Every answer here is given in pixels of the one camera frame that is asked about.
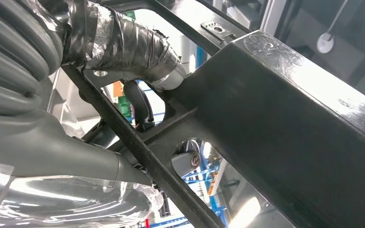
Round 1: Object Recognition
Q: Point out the white round hanging lamp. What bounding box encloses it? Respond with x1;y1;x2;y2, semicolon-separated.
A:
316;0;350;54

